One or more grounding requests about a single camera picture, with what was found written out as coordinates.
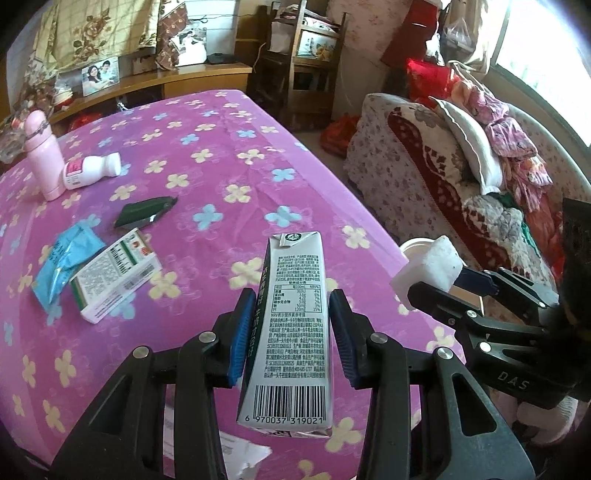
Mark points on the white green medicine box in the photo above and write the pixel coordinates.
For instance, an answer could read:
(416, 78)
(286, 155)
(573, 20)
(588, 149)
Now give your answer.
(115, 277)

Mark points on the wooden cabinet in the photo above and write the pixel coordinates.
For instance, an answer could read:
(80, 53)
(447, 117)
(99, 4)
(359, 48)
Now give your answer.
(184, 78)

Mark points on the pink clothes pile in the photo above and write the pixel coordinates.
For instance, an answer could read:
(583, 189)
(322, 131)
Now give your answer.
(508, 134)

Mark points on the window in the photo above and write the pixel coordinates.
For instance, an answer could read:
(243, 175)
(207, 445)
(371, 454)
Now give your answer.
(554, 55)

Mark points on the wooden chair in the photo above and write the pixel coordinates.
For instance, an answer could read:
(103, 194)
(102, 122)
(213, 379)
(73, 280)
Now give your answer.
(318, 78)

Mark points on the white pill bottle pink label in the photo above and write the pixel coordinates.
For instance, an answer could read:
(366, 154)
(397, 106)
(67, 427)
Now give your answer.
(92, 168)

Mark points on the red plastic bag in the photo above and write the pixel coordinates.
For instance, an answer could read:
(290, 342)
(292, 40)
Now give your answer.
(339, 134)

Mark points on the red bag under cabinet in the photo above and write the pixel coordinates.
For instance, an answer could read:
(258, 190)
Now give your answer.
(83, 121)

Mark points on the floral covered tall appliance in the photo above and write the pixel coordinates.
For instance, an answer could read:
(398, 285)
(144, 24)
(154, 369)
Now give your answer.
(364, 27)

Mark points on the black set-top box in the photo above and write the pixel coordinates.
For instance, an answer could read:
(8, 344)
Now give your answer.
(220, 58)

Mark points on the white pillow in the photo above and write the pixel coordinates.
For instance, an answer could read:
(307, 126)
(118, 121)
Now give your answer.
(471, 138)

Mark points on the blue packet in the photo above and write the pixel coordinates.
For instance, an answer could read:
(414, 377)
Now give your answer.
(60, 263)

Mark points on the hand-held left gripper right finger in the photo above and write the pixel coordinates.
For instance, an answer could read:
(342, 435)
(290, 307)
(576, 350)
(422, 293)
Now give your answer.
(344, 337)

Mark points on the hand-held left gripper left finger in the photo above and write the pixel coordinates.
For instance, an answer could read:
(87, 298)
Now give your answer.
(242, 337)

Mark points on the dark green packet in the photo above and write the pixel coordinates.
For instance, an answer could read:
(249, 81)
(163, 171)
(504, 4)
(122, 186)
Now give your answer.
(143, 212)

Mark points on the hanging clear plastic bag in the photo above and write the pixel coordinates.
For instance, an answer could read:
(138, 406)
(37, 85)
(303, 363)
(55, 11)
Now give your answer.
(458, 30)

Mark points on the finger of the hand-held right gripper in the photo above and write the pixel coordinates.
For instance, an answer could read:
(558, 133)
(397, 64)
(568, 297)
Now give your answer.
(438, 304)
(480, 280)

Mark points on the white paper sheet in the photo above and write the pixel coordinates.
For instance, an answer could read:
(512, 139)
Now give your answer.
(240, 454)

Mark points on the yellow floral cloth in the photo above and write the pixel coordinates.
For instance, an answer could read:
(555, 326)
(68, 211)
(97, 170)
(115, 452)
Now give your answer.
(92, 27)

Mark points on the white foam block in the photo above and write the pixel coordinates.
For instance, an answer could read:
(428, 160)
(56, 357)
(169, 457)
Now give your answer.
(429, 270)

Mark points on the large framed photo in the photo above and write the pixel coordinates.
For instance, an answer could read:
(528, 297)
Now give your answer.
(191, 46)

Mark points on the red white patterned blanket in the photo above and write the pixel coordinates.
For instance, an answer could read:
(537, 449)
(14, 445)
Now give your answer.
(443, 184)

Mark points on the pile of bags and bottles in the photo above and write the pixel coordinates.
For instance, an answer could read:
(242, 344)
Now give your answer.
(14, 138)

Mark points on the small framed couple photo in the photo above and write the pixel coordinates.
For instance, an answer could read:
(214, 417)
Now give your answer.
(100, 76)

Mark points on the pink floral tablecloth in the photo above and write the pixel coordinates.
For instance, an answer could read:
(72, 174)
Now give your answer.
(231, 161)

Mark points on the floral covered sofa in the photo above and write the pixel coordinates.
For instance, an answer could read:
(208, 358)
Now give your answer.
(369, 152)

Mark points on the hanging red garment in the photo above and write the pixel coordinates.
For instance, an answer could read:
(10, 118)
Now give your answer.
(411, 32)

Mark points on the white milk carton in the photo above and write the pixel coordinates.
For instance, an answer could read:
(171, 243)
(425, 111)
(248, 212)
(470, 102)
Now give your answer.
(291, 323)

